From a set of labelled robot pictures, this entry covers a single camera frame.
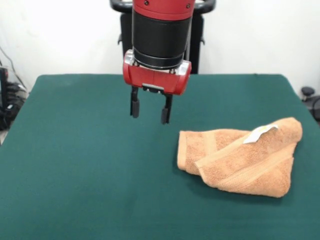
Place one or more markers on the tan terry towel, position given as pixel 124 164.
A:
pixel 237 170

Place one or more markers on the black round caster foot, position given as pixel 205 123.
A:
pixel 308 91

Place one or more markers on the black box device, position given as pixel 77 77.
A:
pixel 3 95

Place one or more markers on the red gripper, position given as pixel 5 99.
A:
pixel 155 80

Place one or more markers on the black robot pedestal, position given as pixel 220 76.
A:
pixel 200 37

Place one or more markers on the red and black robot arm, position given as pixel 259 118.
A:
pixel 160 32

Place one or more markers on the dark green table cloth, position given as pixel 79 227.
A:
pixel 75 175

